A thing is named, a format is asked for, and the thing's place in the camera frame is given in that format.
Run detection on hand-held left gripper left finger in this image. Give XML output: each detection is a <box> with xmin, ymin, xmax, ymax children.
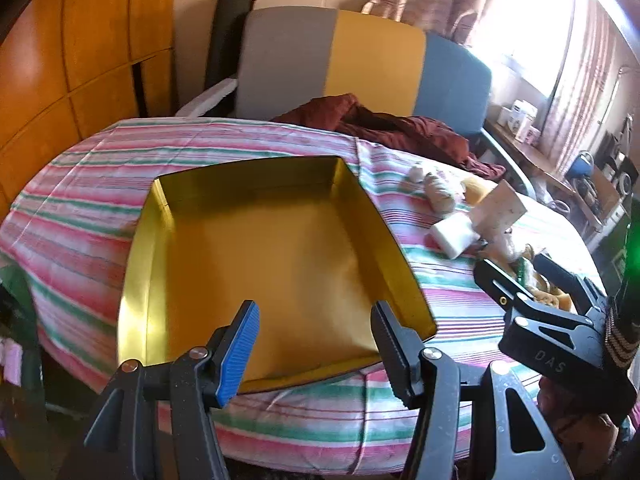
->
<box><xmin>60</xmin><ymin>300</ymin><xmax>261</xmax><ymax>480</ymax></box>

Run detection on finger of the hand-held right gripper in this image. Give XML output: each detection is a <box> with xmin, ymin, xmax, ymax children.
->
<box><xmin>473</xmin><ymin>258</ymin><xmax>538</xmax><ymax>317</ymax></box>
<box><xmin>533</xmin><ymin>254</ymin><xmax>608</xmax><ymax>323</ymax></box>

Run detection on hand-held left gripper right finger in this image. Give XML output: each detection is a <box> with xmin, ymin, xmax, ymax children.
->
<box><xmin>370</xmin><ymin>300</ymin><xmax>576</xmax><ymax>480</ymax></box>

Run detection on yellow plush toy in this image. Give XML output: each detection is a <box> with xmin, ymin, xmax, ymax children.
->
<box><xmin>530</xmin><ymin>285</ymin><xmax>573</xmax><ymax>311</ymax></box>

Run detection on white sponge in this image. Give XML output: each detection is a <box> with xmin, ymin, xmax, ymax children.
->
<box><xmin>431</xmin><ymin>211</ymin><xmax>480</xmax><ymax>260</ymax></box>

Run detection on beige cardboard box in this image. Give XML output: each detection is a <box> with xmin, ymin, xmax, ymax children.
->
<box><xmin>470</xmin><ymin>180</ymin><xmax>528</xmax><ymax>238</ymax></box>

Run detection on yellow sponge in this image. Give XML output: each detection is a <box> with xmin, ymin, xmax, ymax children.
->
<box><xmin>462</xmin><ymin>177</ymin><xmax>496</xmax><ymax>206</ymax></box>

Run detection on gold metal tin box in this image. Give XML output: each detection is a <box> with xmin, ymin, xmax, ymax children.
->
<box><xmin>116</xmin><ymin>156</ymin><xmax>437</xmax><ymax>393</ymax></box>

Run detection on beige cloth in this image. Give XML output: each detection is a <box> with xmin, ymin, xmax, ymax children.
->
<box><xmin>425</xmin><ymin>172</ymin><xmax>467</xmax><ymax>216</ymax></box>

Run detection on white fluffy ball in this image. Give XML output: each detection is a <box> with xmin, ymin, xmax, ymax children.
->
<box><xmin>409</xmin><ymin>161</ymin><xmax>437</xmax><ymax>184</ymax></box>

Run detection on person's right hand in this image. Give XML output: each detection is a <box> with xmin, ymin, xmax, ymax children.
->
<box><xmin>537</xmin><ymin>375</ymin><xmax>626</xmax><ymax>466</ymax></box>

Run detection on brown cardboard box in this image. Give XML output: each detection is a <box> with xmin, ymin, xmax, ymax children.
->
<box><xmin>585</xmin><ymin>165</ymin><xmax>626</xmax><ymax>221</ymax></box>

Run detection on wooden desk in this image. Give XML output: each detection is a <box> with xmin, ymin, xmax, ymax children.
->
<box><xmin>482</xmin><ymin>120</ymin><xmax>626</xmax><ymax>226</ymax></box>

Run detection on blue container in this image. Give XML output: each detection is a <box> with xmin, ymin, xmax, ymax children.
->
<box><xmin>567</xmin><ymin>152</ymin><xmax>596</xmax><ymax>178</ymax></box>

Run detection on white boxes on desk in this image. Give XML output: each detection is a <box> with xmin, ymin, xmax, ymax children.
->
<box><xmin>497</xmin><ymin>100</ymin><xmax>541</xmax><ymax>143</ymax></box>

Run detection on maroon blanket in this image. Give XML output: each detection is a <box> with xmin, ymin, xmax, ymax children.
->
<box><xmin>270</xmin><ymin>92</ymin><xmax>506</xmax><ymax>181</ymax></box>

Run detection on striped bedsheet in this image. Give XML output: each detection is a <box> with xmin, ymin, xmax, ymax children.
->
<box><xmin>0</xmin><ymin>116</ymin><xmax>608</xmax><ymax>476</ymax></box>

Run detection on grey yellow blue headboard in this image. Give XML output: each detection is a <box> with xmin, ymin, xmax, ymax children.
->
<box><xmin>235</xmin><ymin>6</ymin><xmax>493</xmax><ymax>136</ymax></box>

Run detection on black rolled mat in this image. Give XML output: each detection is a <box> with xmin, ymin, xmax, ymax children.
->
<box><xmin>204</xmin><ymin>0</ymin><xmax>255</xmax><ymax>106</ymax></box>

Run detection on wooden wardrobe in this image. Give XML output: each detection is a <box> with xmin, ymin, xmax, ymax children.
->
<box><xmin>0</xmin><ymin>0</ymin><xmax>178</xmax><ymax>221</ymax></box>

